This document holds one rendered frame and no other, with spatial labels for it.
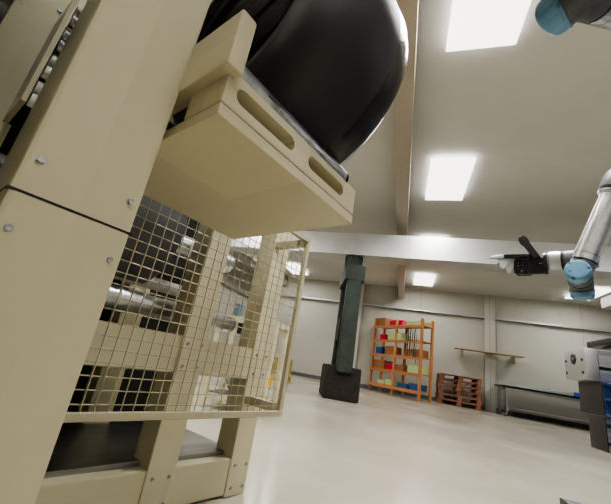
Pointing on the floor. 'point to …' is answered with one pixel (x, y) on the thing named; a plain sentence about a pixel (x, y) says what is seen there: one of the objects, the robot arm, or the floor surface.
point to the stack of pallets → (459, 391)
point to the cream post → (64, 230)
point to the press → (345, 337)
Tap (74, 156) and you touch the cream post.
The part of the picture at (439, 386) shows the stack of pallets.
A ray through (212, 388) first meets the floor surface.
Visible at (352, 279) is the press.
